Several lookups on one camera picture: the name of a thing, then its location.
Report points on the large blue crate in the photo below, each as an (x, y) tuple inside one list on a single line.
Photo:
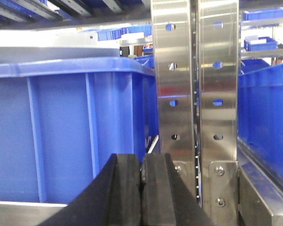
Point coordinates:
[(60, 120)]

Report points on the perforated steel upright post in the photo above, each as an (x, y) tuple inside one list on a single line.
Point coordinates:
[(196, 61)]

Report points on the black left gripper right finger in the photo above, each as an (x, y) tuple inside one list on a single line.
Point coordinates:
[(166, 200)]

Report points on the blue crate right side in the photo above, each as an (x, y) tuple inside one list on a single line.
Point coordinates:
[(260, 115)]

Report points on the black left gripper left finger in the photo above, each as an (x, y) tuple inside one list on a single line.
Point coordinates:
[(111, 199)]

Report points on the small blue bin on shelf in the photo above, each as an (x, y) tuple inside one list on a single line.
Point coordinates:
[(260, 44)]

